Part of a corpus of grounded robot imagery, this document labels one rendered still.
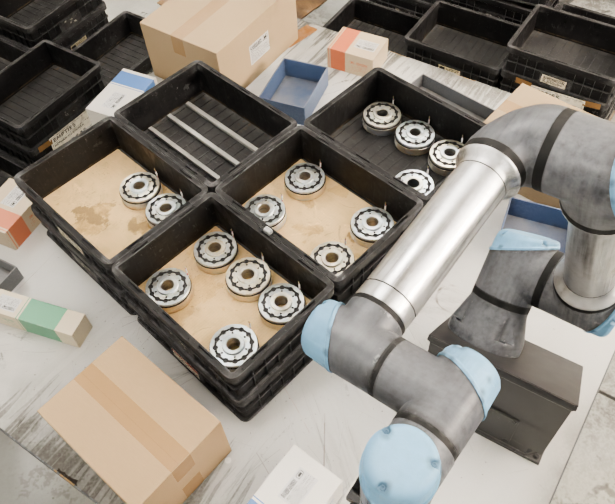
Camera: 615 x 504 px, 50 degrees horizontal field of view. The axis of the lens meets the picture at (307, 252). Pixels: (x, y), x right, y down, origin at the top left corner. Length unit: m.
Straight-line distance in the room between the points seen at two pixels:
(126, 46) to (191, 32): 0.96
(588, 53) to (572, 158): 1.89
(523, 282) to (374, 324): 0.58
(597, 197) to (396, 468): 0.44
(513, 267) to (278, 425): 0.60
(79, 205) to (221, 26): 0.71
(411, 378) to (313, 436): 0.78
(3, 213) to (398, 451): 1.46
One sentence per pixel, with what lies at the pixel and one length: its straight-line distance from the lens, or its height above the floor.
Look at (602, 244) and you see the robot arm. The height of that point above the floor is 1.30.
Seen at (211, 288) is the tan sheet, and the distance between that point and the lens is 1.53.
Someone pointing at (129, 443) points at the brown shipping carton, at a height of 0.86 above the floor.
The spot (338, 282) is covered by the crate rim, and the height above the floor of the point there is 0.93.
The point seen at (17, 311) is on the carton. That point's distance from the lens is 1.73.
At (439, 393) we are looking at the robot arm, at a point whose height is 1.45.
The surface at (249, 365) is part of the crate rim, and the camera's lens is 1.30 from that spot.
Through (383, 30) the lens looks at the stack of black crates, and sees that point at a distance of 3.15.
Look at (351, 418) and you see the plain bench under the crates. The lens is 1.49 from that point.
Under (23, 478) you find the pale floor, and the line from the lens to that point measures 2.41.
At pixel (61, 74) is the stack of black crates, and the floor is 0.49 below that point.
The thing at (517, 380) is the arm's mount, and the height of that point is 0.98.
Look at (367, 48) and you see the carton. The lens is 2.19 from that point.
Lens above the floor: 2.08
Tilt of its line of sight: 54 degrees down
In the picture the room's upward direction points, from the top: 4 degrees counter-clockwise
